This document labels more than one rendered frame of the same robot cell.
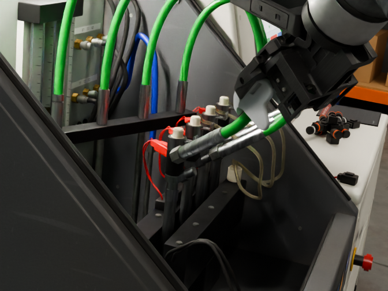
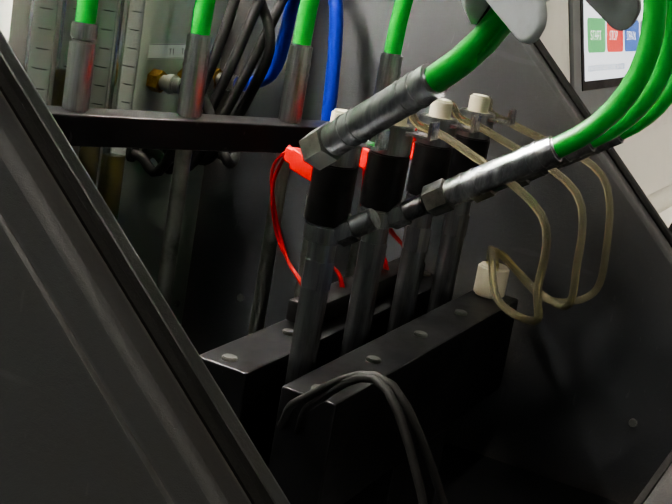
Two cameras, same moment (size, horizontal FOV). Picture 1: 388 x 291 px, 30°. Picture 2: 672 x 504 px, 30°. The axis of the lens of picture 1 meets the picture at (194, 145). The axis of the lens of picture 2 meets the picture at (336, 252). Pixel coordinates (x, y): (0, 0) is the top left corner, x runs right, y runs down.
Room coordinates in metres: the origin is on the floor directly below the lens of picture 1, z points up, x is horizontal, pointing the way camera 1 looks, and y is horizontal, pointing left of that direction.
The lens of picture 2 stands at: (0.27, -0.08, 1.25)
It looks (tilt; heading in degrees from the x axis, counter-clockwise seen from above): 14 degrees down; 8
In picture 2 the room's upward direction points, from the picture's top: 10 degrees clockwise
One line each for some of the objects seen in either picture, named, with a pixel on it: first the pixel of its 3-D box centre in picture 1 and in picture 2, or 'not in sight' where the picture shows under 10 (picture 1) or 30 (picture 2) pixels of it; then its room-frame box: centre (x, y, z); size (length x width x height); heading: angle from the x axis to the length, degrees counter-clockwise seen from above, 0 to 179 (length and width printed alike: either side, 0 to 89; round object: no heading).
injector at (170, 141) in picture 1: (177, 203); (328, 298); (1.02, 0.02, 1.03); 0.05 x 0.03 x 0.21; 73
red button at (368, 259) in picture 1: (362, 261); not in sight; (1.37, -0.37, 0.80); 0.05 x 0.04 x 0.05; 163
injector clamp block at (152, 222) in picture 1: (188, 243); (362, 417); (1.14, -0.01, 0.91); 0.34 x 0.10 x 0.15; 163
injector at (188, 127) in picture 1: (194, 187); (381, 277); (1.10, -0.01, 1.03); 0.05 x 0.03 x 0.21; 73
